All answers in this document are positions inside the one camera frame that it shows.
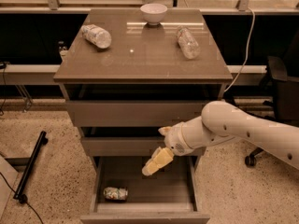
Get white cable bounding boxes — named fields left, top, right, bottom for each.
left=223, top=8, right=256, bottom=93

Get grey middle drawer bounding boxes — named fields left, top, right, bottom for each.
left=80, top=127, right=209, bottom=157

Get grey bottom drawer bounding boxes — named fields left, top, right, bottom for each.
left=80, top=156, right=209, bottom=224

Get grey drawer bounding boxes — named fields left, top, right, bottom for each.
left=80, top=127, right=209, bottom=157
left=80, top=156, right=209, bottom=224
left=65, top=98, right=213, bottom=127

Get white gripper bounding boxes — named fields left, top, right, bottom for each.
left=142, top=122, right=195, bottom=176

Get grey top drawer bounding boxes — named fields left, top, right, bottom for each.
left=65, top=98, right=213, bottom=127

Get right clear plastic bottle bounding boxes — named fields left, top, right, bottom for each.
left=177, top=26, right=200, bottom=60

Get black bar stand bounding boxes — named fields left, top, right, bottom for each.
left=13, top=131, right=48, bottom=204

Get left clear plastic bottle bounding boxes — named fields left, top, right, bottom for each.
left=81, top=24, right=112, bottom=49

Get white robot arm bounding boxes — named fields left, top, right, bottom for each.
left=142, top=101, right=299, bottom=176

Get black floor cable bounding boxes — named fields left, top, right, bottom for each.
left=0, top=171, right=45, bottom=224

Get grey drawer cabinet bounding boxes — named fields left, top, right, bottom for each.
left=52, top=8, right=234, bottom=224

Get white bowl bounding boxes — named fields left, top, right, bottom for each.
left=140, top=3, right=167, bottom=25

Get clear plastic bottle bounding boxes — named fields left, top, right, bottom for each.
left=81, top=24, right=112, bottom=49
left=177, top=26, right=200, bottom=60

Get black office chair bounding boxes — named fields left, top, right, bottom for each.
left=223, top=28, right=299, bottom=168

